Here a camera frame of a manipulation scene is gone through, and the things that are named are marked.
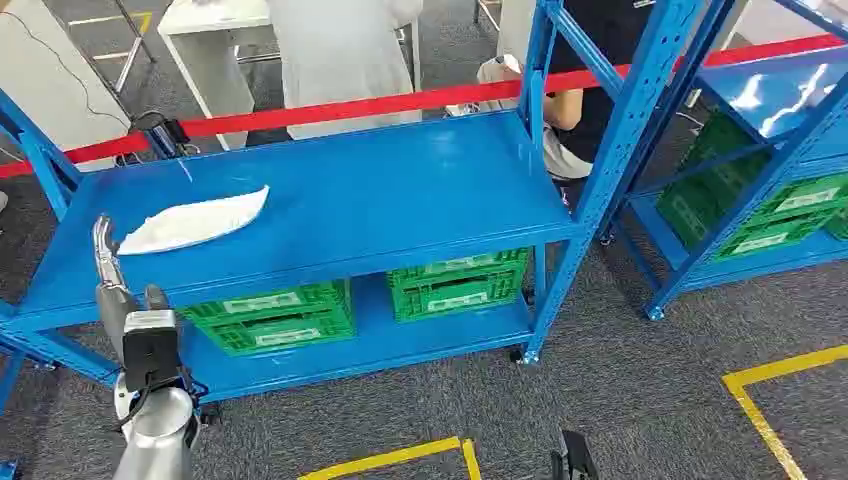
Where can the red barrier belt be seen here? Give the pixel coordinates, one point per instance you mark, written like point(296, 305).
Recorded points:
point(86, 151)
point(344, 106)

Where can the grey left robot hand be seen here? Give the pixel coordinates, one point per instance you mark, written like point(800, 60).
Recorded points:
point(112, 301)

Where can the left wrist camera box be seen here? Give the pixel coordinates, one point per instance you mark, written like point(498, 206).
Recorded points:
point(151, 354)

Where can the person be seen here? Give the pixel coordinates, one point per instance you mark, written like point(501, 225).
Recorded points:
point(344, 60)
point(596, 66)

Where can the grey metal stand legs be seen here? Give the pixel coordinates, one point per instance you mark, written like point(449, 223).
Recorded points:
point(136, 40)

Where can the white table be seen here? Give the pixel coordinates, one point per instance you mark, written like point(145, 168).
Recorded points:
point(212, 79)

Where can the green plastic crate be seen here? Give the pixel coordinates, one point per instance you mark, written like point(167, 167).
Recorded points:
point(709, 185)
point(457, 288)
point(775, 228)
point(278, 321)

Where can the white board panel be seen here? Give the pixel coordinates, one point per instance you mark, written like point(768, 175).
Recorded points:
point(46, 79)

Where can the black barrier post head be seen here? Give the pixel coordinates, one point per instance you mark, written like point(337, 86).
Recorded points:
point(159, 129)

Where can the white plastic parcel bag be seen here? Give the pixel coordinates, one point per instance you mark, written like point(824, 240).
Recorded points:
point(192, 222)

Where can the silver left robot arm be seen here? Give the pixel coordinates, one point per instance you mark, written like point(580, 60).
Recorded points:
point(159, 437)

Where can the blue metal shelf rack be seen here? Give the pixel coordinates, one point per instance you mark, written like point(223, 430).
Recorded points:
point(364, 185)
point(782, 86)

